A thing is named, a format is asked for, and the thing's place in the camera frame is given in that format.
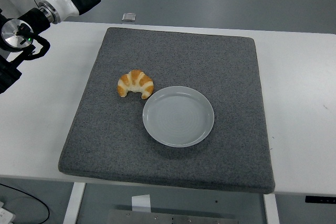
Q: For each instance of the croissant bread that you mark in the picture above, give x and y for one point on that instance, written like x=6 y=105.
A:
x=136 y=78

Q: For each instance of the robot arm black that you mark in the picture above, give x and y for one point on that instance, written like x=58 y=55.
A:
x=34 y=17

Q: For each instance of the grey round plate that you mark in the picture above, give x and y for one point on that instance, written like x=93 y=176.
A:
x=178 y=119

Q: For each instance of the grey square mat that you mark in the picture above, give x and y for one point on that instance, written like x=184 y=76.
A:
x=183 y=58

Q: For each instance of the white table leg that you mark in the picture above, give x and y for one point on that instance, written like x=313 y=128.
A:
x=74 y=203
x=271 y=211

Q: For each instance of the white power strip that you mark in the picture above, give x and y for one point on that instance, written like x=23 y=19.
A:
x=5 y=214

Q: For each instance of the black table control panel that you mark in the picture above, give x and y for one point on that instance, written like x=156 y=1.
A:
x=320 y=199

